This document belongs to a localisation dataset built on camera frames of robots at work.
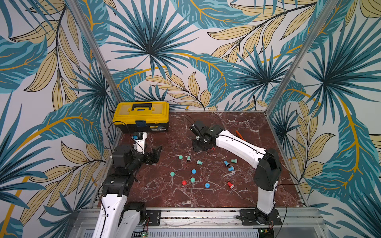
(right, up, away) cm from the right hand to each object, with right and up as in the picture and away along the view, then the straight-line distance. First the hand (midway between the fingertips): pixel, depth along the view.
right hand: (196, 146), depth 85 cm
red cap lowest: (-7, -21, 0) cm, 22 cm away
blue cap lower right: (+6, -22, -1) cm, 23 cm away
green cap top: (-10, -8, +10) cm, 16 cm away
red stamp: (+19, -21, -3) cm, 29 cm away
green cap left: (-14, -16, +3) cm, 22 cm away
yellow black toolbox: (-34, +18, +8) cm, 40 cm away
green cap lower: (-2, -19, +1) cm, 19 cm away
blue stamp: (+19, -11, +6) cm, 22 cm away
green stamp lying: (-5, -8, +7) cm, 12 cm away
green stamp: (+2, -10, +6) cm, 12 cm away
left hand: (-21, +1, -14) cm, 25 cm away
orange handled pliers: (+31, +5, +18) cm, 37 cm away
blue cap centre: (-2, -16, +4) cm, 16 cm away
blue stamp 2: (+21, -14, +4) cm, 25 cm away
